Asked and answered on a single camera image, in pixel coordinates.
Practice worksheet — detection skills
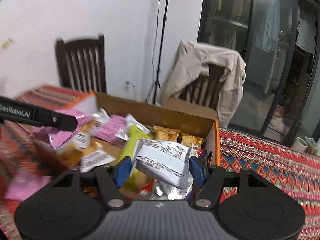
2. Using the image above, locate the beige jacket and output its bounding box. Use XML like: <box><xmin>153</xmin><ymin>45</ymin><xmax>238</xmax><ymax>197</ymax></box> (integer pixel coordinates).
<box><xmin>159</xmin><ymin>40</ymin><xmax>246</xmax><ymax>128</ymax></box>

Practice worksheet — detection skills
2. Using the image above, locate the pink snack packet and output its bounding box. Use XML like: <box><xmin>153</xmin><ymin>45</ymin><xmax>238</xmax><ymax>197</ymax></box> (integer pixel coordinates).
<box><xmin>94</xmin><ymin>115</ymin><xmax>126</xmax><ymax>148</ymax></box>
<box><xmin>32</xmin><ymin>109</ymin><xmax>92</xmax><ymax>149</ymax></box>

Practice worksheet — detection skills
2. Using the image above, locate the floor lamp stand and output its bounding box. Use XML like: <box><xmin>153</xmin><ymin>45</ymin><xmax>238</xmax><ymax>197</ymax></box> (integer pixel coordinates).
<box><xmin>146</xmin><ymin>0</ymin><xmax>169</xmax><ymax>105</ymax></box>

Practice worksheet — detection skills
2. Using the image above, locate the white grey snack packet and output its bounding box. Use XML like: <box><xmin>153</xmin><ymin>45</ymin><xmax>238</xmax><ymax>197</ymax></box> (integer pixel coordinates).
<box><xmin>131</xmin><ymin>138</ymin><xmax>192</xmax><ymax>190</ymax></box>

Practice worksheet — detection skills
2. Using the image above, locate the dark wooden chair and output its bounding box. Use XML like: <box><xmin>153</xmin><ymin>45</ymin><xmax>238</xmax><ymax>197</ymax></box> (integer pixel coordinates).
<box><xmin>55</xmin><ymin>34</ymin><xmax>107</xmax><ymax>93</ymax></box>

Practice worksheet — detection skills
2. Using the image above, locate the silver foil snack packet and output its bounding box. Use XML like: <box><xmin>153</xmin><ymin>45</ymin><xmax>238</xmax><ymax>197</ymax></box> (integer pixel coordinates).
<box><xmin>139</xmin><ymin>178</ymin><xmax>194</xmax><ymax>200</ymax></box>

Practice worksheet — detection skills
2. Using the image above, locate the glass sliding door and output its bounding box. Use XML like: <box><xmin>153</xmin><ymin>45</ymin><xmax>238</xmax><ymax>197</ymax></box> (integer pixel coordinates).
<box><xmin>197</xmin><ymin>0</ymin><xmax>319</xmax><ymax>145</ymax></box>

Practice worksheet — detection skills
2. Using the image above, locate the orange snack packet in box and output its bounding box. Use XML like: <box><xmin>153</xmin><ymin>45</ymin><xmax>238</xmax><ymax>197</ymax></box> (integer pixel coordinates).
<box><xmin>153</xmin><ymin>126</ymin><xmax>181</xmax><ymax>141</ymax></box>

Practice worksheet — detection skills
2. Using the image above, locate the red cardboard box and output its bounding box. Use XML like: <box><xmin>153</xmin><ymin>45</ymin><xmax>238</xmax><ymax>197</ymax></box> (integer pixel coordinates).
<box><xmin>31</xmin><ymin>93</ymin><xmax>220</xmax><ymax>194</ymax></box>

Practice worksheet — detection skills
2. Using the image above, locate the green snack bar packet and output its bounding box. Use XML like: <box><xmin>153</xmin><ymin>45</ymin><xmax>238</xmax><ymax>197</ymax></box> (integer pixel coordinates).
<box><xmin>120</xmin><ymin>125</ymin><xmax>152</xmax><ymax>192</ymax></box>

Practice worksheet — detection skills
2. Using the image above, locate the chair with beige jacket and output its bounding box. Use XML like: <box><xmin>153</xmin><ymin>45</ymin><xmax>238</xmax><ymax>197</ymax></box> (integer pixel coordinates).
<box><xmin>178</xmin><ymin>64</ymin><xmax>225</xmax><ymax>111</ymax></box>

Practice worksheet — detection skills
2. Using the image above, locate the red patterned tablecloth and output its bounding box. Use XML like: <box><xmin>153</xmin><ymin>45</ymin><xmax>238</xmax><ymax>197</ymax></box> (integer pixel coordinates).
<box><xmin>1</xmin><ymin>85</ymin><xmax>319</xmax><ymax>239</ymax></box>

